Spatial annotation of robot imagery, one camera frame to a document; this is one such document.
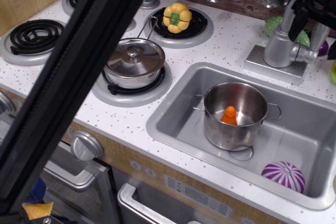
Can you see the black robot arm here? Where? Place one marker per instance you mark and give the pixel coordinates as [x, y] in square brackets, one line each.
[62, 86]

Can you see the yellow cloth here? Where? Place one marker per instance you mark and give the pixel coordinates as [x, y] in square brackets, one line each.
[37, 210]

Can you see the yellow toy bell pepper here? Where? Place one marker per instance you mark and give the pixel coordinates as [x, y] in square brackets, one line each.
[177, 18]

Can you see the orange toy carrot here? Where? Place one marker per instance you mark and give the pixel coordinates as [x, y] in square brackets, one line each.
[229, 116]

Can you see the steel pot with handles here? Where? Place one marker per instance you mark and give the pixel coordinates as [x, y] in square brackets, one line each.
[252, 109]

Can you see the purple striped toy onion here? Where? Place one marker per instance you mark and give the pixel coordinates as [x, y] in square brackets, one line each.
[286, 174]

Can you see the silver countertop knob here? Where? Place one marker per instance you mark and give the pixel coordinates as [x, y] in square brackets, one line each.
[149, 4]

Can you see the back right black burner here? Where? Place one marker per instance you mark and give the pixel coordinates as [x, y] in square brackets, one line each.
[199, 31]

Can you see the green toy vegetable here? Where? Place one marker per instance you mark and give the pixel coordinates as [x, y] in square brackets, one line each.
[332, 72]

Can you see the grey control panel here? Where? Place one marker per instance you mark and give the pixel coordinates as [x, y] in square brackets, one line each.
[197, 196]

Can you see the silver dishwasher door handle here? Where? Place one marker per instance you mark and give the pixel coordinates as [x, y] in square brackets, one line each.
[125, 200]

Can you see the front left black burner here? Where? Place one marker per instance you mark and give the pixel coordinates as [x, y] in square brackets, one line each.
[31, 43]

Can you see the purple toy eggplant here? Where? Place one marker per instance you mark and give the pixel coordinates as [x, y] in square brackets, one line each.
[323, 49]

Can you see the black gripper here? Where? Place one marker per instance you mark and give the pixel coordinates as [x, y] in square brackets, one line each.
[322, 11]

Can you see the steel saucepan with lid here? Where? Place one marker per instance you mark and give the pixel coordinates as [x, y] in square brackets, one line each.
[134, 63]

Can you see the silver left edge knob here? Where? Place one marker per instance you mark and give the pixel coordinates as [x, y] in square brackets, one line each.
[6, 105]

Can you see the silver toy faucet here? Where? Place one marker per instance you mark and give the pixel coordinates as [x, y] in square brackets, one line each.
[281, 59]

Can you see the blue cloth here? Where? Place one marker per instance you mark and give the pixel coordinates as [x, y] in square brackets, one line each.
[37, 192]

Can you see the silver stove knob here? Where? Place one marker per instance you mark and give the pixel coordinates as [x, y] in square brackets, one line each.
[84, 147]

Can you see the front right black burner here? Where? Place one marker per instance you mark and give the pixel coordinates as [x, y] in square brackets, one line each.
[111, 94]

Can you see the grey toy sink basin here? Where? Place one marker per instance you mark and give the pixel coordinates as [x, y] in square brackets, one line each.
[278, 139]

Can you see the silver oven door handle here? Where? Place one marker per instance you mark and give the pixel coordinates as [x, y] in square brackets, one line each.
[77, 175]

